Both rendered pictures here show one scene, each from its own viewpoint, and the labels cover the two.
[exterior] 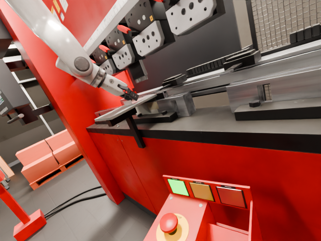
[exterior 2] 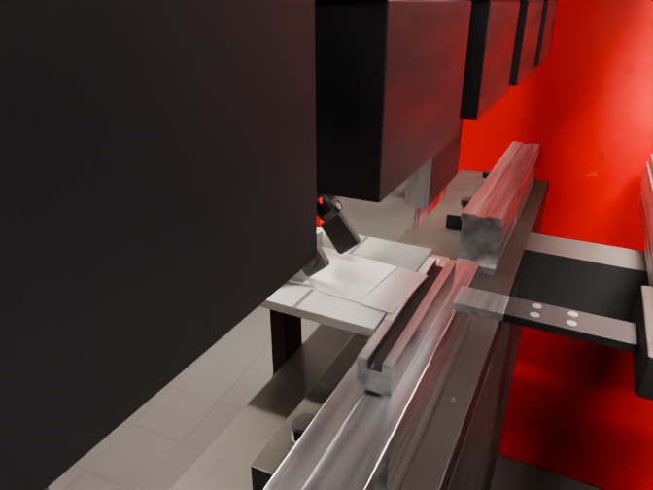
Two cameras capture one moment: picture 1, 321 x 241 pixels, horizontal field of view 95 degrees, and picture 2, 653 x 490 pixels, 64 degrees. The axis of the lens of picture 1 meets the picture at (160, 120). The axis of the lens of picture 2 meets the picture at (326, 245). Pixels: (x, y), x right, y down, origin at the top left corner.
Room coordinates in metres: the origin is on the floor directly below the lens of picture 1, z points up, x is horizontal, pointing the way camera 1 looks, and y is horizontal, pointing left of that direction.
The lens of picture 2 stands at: (0.53, -0.36, 1.25)
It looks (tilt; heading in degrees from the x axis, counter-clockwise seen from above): 25 degrees down; 66
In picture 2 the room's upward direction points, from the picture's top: straight up
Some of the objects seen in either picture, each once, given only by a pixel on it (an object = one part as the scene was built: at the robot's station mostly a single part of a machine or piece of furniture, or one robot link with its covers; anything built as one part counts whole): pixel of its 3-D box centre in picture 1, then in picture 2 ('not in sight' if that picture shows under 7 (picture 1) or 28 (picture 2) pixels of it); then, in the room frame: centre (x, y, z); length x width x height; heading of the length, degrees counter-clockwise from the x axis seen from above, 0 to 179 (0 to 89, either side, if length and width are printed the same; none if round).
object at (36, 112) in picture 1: (47, 108); not in sight; (1.63, 1.06, 1.18); 0.40 x 0.24 x 0.07; 40
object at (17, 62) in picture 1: (17, 60); not in sight; (1.63, 1.06, 1.67); 0.40 x 0.24 x 0.07; 40
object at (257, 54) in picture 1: (236, 63); not in sight; (0.60, -0.37, 1.01); 0.26 x 0.12 x 0.05; 130
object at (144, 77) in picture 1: (138, 72); (434, 160); (0.81, 0.02, 1.13); 0.10 x 0.02 x 0.10; 40
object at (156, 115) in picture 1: (152, 118); (351, 382); (0.74, 0.03, 0.89); 0.30 x 0.05 x 0.03; 40
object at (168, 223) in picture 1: (170, 225); not in sight; (0.23, 0.06, 0.79); 0.04 x 0.04 x 0.04
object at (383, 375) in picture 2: (152, 97); (413, 315); (0.78, -0.01, 0.99); 0.20 x 0.03 x 0.03; 40
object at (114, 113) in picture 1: (126, 107); (292, 262); (0.71, 0.13, 1.00); 0.26 x 0.18 x 0.01; 130
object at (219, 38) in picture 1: (167, 65); not in sight; (1.31, -0.23, 1.12); 1.13 x 0.02 x 0.44; 40
